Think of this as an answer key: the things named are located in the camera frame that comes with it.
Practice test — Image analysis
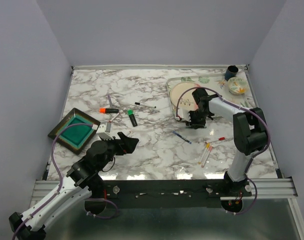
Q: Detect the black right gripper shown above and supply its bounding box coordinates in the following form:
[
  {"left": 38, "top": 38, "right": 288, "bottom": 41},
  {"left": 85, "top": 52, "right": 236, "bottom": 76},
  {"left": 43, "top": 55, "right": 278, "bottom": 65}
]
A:
[{"left": 184, "top": 108, "right": 210, "bottom": 130}]

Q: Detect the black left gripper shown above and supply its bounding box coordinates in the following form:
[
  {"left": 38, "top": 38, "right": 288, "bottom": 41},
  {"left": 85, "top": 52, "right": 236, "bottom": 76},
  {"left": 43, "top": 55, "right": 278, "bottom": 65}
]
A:
[{"left": 97, "top": 131, "right": 139, "bottom": 172}]

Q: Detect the blue ballpoint pen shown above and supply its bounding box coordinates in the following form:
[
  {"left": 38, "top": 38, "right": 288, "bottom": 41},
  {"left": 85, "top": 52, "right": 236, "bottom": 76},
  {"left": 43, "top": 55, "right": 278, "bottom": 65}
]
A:
[{"left": 172, "top": 131, "right": 192, "bottom": 144}]

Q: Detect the pink cap white marker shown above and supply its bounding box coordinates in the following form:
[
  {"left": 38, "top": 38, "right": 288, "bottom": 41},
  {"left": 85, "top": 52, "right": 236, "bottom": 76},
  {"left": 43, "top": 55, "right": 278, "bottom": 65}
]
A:
[{"left": 201, "top": 146, "right": 212, "bottom": 168}]

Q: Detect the yellow cap white marker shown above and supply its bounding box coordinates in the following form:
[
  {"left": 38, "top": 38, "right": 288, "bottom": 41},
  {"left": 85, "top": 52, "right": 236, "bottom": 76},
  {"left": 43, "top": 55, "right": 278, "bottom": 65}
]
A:
[{"left": 198, "top": 143, "right": 210, "bottom": 165}]

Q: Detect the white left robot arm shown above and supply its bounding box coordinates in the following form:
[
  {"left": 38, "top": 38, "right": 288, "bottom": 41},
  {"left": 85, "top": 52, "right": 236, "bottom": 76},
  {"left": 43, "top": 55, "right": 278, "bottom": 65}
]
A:
[{"left": 9, "top": 132, "right": 139, "bottom": 240}]

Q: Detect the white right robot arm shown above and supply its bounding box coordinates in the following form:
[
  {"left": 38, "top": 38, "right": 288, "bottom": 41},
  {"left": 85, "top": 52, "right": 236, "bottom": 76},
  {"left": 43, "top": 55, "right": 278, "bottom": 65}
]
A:
[{"left": 186, "top": 87, "right": 270, "bottom": 196}]

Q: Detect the cream and pink plate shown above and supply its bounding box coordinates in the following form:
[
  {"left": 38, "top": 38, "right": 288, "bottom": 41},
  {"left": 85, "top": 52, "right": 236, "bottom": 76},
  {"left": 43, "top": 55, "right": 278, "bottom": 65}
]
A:
[{"left": 170, "top": 82, "right": 200, "bottom": 112}]

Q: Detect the green cap black highlighter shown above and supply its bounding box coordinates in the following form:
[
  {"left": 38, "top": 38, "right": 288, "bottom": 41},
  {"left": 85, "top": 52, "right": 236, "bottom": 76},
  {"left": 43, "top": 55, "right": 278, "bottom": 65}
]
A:
[{"left": 127, "top": 109, "right": 138, "bottom": 127}]

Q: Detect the floral leaf pattern tray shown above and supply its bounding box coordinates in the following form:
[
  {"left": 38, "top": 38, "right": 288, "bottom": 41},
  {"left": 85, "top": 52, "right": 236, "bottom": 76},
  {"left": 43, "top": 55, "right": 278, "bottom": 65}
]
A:
[{"left": 166, "top": 72, "right": 254, "bottom": 118}]

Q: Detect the orange cap black highlighter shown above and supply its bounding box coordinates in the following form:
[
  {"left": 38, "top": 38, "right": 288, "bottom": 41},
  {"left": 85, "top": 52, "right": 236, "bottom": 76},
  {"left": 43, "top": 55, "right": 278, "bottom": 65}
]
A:
[{"left": 99, "top": 108, "right": 119, "bottom": 114}]

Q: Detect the black cap white marker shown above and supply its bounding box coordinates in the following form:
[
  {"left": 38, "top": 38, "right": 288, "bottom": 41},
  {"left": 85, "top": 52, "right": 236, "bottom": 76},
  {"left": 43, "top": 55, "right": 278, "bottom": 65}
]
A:
[{"left": 134, "top": 102, "right": 156, "bottom": 109}]

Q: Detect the small floral bowl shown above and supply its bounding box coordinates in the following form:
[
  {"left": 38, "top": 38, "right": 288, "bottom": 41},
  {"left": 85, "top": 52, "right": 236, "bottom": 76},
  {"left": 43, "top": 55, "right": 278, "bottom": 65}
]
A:
[{"left": 227, "top": 77, "right": 249, "bottom": 95}]

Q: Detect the dark blue cup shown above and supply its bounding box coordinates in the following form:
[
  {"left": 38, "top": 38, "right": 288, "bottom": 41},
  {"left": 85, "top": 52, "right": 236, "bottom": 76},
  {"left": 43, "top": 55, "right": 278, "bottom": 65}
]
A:
[{"left": 224, "top": 65, "right": 238, "bottom": 81}]

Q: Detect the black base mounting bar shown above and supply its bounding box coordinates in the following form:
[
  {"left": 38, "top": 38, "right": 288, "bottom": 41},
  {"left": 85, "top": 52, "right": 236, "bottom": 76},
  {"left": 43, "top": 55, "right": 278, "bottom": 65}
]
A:
[{"left": 98, "top": 179, "right": 252, "bottom": 209}]

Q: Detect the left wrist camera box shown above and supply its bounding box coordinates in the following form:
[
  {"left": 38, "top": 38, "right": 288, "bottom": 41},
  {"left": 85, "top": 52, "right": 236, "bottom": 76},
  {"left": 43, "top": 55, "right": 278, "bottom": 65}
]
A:
[{"left": 96, "top": 122, "right": 113, "bottom": 141}]

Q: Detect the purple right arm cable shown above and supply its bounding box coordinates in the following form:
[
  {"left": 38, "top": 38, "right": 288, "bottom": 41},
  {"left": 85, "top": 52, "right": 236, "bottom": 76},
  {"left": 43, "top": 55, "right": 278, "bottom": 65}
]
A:
[{"left": 175, "top": 86, "right": 270, "bottom": 176}]

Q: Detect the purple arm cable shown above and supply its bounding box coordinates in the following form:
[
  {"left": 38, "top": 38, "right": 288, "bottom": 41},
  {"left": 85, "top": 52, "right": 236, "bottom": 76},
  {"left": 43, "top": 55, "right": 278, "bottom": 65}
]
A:
[
  {"left": 175, "top": 86, "right": 270, "bottom": 176},
  {"left": 10, "top": 123, "right": 99, "bottom": 240}
]

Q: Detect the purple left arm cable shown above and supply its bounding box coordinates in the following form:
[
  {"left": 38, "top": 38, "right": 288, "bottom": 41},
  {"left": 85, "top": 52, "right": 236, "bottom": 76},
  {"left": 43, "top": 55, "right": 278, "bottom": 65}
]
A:
[{"left": 10, "top": 123, "right": 99, "bottom": 240}]

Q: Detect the aluminium frame rail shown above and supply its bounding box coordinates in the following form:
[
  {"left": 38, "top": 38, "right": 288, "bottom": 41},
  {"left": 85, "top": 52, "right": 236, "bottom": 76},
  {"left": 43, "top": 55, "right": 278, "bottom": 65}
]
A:
[{"left": 31, "top": 178, "right": 298, "bottom": 202}]

